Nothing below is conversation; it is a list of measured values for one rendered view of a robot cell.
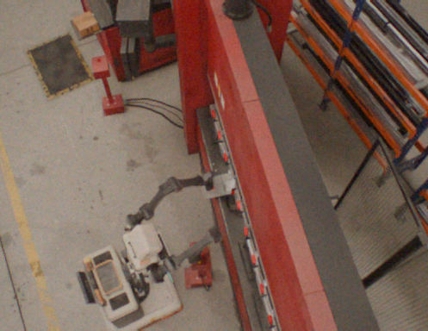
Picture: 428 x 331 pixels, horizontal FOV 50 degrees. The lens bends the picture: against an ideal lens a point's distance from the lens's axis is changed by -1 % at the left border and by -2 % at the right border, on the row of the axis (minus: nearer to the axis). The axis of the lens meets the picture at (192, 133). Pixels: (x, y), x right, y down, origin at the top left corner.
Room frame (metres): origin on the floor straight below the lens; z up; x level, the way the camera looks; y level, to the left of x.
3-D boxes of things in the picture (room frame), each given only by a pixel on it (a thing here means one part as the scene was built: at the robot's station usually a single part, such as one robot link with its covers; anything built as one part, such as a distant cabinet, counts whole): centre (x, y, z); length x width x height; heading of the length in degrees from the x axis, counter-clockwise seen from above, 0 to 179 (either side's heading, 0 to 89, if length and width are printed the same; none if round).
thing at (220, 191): (1.54, -0.18, 1.00); 0.26 x 0.18 x 0.01; 99
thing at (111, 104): (3.04, 0.89, 0.41); 0.25 x 0.20 x 0.83; 99
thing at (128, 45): (2.68, 0.47, 1.42); 0.45 x 0.12 x 0.36; 177
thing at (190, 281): (1.06, 0.02, 0.06); 0.25 x 0.20 x 0.12; 93
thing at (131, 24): (2.73, 0.38, 1.53); 0.51 x 0.25 x 0.85; 177
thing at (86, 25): (3.38, 1.01, 1.04); 0.30 x 0.26 x 0.12; 23
